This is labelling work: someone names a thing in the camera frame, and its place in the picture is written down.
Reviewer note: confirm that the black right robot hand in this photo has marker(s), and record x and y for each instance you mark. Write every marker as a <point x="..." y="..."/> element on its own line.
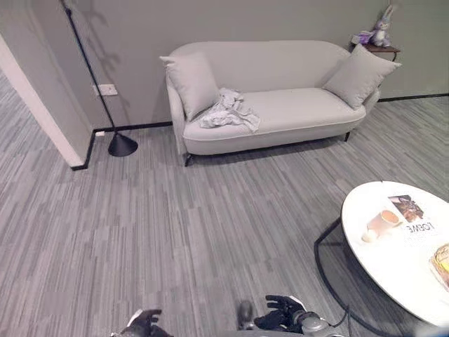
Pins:
<point x="282" y="310"/>

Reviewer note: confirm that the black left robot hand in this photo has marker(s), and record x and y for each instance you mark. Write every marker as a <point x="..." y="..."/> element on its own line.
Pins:
<point x="144" y="321"/>

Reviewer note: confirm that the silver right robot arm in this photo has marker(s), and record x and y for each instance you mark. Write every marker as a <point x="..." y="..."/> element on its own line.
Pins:
<point x="314" y="325"/>

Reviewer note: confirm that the light grey sofa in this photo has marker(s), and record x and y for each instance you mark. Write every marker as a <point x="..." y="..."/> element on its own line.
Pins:
<point x="270" y="100"/>

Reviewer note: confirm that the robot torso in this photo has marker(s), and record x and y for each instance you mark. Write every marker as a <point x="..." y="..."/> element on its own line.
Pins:
<point x="245" y="314"/>

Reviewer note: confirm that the round white coffee table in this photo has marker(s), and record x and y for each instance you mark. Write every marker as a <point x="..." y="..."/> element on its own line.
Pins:
<point x="393" y="245"/>

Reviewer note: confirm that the glass cup with drink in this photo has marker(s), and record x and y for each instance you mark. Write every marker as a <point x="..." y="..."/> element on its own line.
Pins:
<point x="382" y="224"/>

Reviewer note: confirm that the white magazine with photo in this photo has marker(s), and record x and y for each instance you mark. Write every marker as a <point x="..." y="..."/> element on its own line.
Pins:
<point x="414" y="217"/>

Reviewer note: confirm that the yellow item in wrapper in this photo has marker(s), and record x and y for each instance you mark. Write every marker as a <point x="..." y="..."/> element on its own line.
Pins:
<point x="441" y="261"/>

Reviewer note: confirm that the crumpled white garment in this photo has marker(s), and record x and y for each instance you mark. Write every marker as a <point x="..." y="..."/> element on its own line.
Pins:
<point x="229" y="114"/>

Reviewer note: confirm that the black floor lamp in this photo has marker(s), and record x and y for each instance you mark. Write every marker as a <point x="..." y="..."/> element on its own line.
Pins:
<point x="105" y="87"/>

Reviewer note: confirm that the grey square cushion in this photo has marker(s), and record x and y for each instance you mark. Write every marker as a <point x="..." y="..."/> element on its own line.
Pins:
<point x="192" y="84"/>
<point x="359" y="75"/>

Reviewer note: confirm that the small dark side table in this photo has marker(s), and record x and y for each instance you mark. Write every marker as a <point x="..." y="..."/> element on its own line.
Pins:
<point x="382" y="50"/>

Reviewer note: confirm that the purple plush rabbit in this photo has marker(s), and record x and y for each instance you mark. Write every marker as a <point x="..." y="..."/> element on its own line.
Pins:
<point x="380" y="29"/>

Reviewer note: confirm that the white wall socket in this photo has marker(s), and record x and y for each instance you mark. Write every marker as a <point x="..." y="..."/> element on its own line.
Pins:
<point x="107" y="90"/>

